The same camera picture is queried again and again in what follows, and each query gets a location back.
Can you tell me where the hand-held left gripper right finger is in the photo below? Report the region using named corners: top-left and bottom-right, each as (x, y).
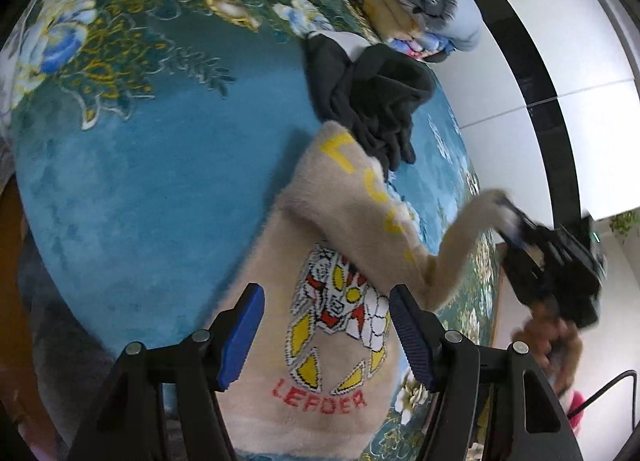
top-left (389, 283), bottom-right (586, 461)

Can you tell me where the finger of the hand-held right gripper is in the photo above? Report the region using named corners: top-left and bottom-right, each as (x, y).
top-left (499, 226), bottom-right (533, 254)
top-left (497, 195), bottom-right (543, 237)

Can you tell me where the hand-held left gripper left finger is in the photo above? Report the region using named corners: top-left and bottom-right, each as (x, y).
top-left (80, 283), bottom-right (266, 461)

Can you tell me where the beige fuzzy printed sweater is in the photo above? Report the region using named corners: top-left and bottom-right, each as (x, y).
top-left (217, 120), bottom-right (516, 459)

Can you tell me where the person's right hand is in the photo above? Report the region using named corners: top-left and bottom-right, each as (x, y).
top-left (515, 298), bottom-right (586, 392)

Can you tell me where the green plant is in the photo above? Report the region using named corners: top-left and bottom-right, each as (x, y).
top-left (609, 211), bottom-right (640, 243)

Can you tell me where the pink object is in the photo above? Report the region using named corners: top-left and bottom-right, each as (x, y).
top-left (565, 391), bottom-right (589, 434)

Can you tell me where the dark grey garment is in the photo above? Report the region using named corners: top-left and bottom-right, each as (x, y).
top-left (304, 33), bottom-right (438, 172)

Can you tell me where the blue floral bed blanket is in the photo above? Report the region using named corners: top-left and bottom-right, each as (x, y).
top-left (0, 0), bottom-right (501, 461)

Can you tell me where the colourful floral folded blanket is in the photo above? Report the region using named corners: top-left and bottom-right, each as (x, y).
top-left (387, 32), bottom-right (453, 62)

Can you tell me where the white wardrobe with black band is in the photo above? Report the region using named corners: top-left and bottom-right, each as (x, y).
top-left (435, 0), bottom-right (640, 357)

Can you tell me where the cream floral folded blanket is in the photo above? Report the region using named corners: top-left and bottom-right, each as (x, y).
top-left (345, 0), bottom-right (426, 39)

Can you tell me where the black cable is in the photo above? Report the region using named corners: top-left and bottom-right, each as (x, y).
top-left (567, 370), bottom-right (640, 417)

